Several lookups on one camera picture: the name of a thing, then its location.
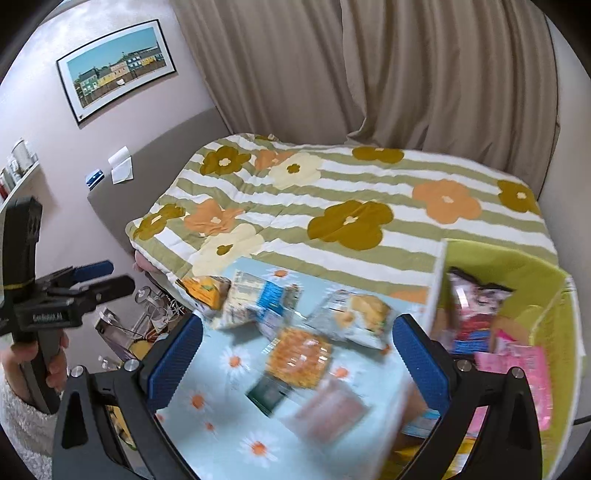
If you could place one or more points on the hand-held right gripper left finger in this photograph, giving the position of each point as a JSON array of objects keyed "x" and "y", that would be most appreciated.
[{"x": 175, "y": 364}]

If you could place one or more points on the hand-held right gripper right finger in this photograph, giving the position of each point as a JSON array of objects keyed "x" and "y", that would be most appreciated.
[{"x": 420, "y": 364}]

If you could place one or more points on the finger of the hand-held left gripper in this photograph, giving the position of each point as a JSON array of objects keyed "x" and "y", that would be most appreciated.
[
  {"x": 113, "y": 287},
  {"x": 94, "y": 270}
]

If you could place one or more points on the blue snack packet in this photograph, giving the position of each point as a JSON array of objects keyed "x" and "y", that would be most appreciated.
[{"x": 422, "y": 422}]

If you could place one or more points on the silver chips packet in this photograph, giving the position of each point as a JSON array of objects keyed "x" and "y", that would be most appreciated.
[{"x": 360, "y": 318}]

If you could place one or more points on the orange yellow snack packet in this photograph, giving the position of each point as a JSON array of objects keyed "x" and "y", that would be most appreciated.
[{"x": 207, "y": 288}]

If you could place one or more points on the cartoon print snack packet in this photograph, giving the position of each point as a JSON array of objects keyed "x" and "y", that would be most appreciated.
[{"x": 475, "y": 300}]

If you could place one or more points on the white snack packet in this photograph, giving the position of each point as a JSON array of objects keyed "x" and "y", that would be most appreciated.
[{"x": 249, "y": 300}]

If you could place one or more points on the pink striped snack packet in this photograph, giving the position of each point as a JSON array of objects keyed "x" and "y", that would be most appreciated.
[{"x": 521, "y": 374}]

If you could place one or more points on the pink translucent packet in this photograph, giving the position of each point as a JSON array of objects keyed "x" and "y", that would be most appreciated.
[{"x": 328, "y": 410}]

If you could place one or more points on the round cookie packet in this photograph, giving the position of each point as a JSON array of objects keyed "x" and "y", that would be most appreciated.
[{"x": 300, "y": 355}]

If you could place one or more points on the green cardboard box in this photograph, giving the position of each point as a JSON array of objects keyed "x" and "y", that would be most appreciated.
[{"x": 545, "y": 286}]

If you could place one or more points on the person's left forearm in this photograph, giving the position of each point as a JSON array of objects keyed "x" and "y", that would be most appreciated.
[{"x": 18, "y": 429}]

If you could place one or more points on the person's left hand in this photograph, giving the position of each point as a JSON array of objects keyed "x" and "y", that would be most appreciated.
[{"x": 60, "y": 364}]

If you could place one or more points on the clear glassware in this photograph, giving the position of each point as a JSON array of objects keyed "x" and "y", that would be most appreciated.
[{"x": 145, "y": 300}]

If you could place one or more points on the pink pillow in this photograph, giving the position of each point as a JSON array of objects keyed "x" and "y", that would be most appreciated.
[{"x": 141, "y": 265}]

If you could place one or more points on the daisy print tablecloth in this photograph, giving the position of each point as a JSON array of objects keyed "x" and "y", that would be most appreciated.
[{"x": 207, "y": 415}]

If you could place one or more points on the white paper note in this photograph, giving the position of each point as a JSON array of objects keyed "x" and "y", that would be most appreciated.
[{"x": 122, "y": 168}]

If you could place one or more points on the white jar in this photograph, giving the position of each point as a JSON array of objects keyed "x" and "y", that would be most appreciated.
[{"x": 23, "y": 150}]

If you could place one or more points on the floral striped blanket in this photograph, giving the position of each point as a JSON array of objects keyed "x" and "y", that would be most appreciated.
[{"x": 323, "y": 194}]

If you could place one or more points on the beige curtain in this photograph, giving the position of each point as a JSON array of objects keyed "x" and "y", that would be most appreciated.
[{"x": 369, "y": 69}]

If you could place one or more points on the white wall shelf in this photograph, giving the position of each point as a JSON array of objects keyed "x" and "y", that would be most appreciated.
[{"x": 25, "y": 177}]

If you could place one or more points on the blue wall card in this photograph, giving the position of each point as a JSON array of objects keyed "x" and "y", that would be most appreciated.
[{"x": 95, "y": 179}]

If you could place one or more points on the framed wall poster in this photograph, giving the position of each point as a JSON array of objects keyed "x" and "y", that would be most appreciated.
[{"x": 115, "y": 69}]

